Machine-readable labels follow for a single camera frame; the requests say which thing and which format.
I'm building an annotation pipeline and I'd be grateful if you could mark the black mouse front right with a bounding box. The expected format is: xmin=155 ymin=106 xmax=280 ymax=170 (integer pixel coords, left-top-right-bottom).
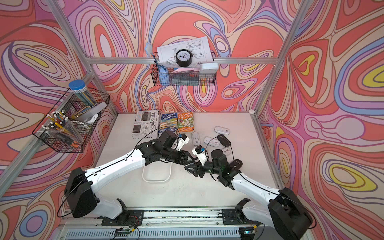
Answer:
xmin=230 ymin=159 xmax=243 ymax=170

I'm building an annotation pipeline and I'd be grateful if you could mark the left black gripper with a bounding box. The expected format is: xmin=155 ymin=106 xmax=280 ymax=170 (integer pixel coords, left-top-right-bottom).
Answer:
xmin=160 ymin=148 xmax=196 ymax=165

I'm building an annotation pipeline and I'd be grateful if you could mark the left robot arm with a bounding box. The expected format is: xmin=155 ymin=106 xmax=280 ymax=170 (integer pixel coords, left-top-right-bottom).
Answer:
xmin=64 ymin=131 xmax=197 ymax=220

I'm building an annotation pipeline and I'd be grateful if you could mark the orange treehouse book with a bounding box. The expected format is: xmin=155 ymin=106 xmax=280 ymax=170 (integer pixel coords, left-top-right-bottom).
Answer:
xmin=177 ymin=112 xmax=195 ymax=133

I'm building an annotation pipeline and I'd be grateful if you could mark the black wire wall basket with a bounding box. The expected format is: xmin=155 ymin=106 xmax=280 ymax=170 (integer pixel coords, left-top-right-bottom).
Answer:
xmin=151 ymin=52 xmax=217 ymax=87

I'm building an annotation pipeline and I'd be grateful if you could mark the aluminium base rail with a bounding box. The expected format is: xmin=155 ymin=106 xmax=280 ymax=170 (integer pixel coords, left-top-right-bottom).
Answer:
xmin=52 ymin=207 xmax=283 ymax=240

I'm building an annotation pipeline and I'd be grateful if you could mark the folded newspaper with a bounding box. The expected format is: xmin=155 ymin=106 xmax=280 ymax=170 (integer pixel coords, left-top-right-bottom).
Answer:
xmin=132 ymin=110 xmax=160 ymax=140

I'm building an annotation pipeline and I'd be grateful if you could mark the black round clock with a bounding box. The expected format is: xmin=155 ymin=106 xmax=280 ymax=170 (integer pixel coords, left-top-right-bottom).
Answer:
xmin=176 ymin=49 xmax=193 ymax=68

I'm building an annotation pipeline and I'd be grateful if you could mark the black mouse near wall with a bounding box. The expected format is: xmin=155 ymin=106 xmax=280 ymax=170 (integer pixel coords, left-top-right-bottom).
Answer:
xmin=217 ymin=134 xmax=232 ymax=147

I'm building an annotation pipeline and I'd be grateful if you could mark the blue lid pencil jar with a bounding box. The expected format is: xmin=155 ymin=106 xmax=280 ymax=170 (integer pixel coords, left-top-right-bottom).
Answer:
xmin=69 ymin=80 xmax=97 ymax=108

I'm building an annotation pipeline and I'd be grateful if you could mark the pink notepad in basket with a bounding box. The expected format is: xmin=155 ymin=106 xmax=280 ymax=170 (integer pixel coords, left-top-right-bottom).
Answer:
xmin=172 ymin=68 xmax=200 ymax=74

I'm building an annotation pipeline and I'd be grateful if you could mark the white paper sheet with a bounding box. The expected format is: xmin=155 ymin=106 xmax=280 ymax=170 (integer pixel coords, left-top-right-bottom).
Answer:
xmin=157 ymin=37 xmax=214 ymax=68

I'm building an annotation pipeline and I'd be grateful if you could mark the white box in basket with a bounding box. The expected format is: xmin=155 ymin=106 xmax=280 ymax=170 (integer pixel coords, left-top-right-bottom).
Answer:
xmin=199 ymin=63 xmax=219 ymax=74

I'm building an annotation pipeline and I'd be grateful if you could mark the clear cup of pens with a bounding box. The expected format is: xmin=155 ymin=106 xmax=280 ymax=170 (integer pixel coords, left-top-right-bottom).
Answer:
xmin=44 ymin=111 xmax=84 ymax=145

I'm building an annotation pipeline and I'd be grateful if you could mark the blue treehouse book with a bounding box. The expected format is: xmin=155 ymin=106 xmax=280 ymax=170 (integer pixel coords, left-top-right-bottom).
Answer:
xmin=158 ymin=113 xmax=178 ymax=135

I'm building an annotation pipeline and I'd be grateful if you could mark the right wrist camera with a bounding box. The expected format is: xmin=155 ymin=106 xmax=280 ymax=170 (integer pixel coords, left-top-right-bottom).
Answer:
xmin=192 ymin=145 xmax=208 ymax=166

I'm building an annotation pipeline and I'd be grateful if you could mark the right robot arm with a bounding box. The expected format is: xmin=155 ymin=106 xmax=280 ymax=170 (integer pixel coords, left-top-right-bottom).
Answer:
xmin=185 ymin=146 xmax=314 ymax=240

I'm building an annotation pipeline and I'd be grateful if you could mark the white storage tray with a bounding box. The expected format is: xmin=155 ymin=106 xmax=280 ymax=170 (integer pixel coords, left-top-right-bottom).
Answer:
xmin=142 ymin=162 xmax=172 ymax=184

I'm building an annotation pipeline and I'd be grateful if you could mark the black wire side basket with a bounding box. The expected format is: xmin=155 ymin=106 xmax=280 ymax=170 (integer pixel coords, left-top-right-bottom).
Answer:
xmin=33 ymin=88 xmax=110 ymax=153

